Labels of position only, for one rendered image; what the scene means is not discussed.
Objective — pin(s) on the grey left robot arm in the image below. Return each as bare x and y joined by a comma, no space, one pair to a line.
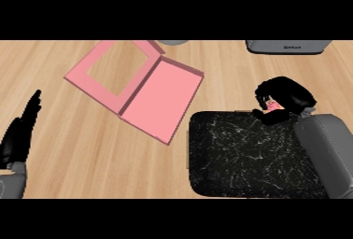
10,183

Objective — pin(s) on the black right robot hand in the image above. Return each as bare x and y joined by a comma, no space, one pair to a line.
286,93

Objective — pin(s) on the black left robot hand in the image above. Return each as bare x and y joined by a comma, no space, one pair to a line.
22,130

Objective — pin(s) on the grey round object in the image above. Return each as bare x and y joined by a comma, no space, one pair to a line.
172,42

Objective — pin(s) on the grey appliance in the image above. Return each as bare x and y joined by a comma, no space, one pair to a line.
286,47

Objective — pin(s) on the pink open cardboard box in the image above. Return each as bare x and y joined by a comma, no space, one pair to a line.
137,90

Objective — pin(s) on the black marble tray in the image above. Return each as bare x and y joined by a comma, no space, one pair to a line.
249,155

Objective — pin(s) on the pink cupcake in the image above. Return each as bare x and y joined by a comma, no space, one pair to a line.
273,106

